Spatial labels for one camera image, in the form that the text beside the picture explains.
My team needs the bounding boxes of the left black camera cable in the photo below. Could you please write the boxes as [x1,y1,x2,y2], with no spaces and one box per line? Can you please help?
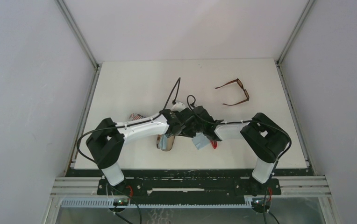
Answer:
[76,77,182,164]

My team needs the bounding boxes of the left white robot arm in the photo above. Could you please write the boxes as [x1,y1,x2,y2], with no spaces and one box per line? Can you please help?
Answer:
[86,108,184,186]

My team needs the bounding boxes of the black camera cable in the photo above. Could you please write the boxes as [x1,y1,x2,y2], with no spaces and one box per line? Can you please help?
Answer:
[186,94,292,224]
[76,77,182,164]

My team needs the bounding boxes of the red sunglasses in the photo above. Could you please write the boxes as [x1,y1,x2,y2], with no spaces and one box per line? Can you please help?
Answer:
[210,140,218,149]

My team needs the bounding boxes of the brown tortoise sunglasses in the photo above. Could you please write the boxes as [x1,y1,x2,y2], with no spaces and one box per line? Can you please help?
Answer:
[214,78,250,107]

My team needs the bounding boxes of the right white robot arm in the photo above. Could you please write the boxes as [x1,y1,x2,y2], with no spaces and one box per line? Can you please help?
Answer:
[188,106,292,184]

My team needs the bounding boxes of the aluminium frame post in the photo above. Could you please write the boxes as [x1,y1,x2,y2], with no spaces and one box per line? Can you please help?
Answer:
[275,0,317,169]
[55,0,100,175]

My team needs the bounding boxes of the flag print glasses case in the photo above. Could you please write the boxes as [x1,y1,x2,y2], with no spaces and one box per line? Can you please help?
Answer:
[129,113,146,121]

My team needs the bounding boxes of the right aluminium frame post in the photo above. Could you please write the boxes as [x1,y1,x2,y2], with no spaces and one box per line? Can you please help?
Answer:
[275,0,317,169]

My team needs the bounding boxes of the brown striped glasses case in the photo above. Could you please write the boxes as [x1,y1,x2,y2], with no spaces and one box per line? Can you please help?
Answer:
[156,133,176,152]

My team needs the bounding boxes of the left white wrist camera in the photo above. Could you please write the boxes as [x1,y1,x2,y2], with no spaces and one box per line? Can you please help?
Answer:
[171,101,186,112]

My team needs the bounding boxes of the right black camera cable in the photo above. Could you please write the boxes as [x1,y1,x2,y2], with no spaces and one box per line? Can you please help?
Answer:
[186,94,292,224]

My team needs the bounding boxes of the left aluminium frame post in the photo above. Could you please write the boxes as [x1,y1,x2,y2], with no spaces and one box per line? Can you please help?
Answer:
[55,0,100,175]

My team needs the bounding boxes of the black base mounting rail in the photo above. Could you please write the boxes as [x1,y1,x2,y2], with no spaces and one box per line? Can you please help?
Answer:
[65,168,314,205]

